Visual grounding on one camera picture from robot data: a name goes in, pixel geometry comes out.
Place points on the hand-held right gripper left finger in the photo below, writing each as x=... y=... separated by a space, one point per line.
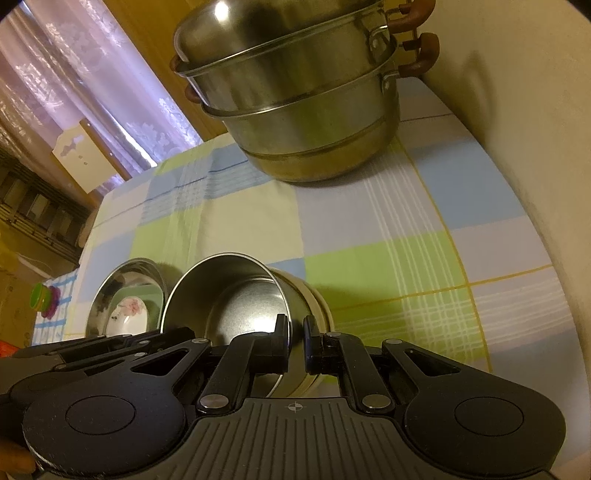
x=281 y=344

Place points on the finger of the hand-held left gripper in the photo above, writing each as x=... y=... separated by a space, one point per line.
x=138 y=337
x=106 y=362

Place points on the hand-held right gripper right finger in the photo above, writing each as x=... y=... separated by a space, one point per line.
x=310 y=346

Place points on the small floral ceramic plate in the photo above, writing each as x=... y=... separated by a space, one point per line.
x=131 y=314

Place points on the cream round plastic bowl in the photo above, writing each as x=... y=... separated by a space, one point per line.
x=318 y=314

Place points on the green square plate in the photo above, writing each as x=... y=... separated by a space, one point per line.
x=154 y=300

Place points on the large stainless steel basin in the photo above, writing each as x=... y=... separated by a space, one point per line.
x=99 y=295

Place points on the small stainless steel bowl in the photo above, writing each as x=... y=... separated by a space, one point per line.
x=221 y=300

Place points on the person's left hand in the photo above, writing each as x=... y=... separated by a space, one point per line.
x=16 y=459

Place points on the green and pink plastic toy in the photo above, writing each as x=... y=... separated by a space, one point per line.
x=45 y=300

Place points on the blue grid patterned cloth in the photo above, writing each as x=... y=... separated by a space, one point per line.
x=62 y=286

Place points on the checkered tablecloth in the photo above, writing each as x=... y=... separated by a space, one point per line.
x=369 y=230

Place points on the dark shelf rack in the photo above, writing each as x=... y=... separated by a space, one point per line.
x=37 y=207

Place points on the white wooden chair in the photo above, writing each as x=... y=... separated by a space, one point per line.
x=85 y=157

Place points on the stainless steel steamer pot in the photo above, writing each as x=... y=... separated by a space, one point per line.
x=300 y=115

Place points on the purple lace curtain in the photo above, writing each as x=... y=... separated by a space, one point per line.
x=69 y=69

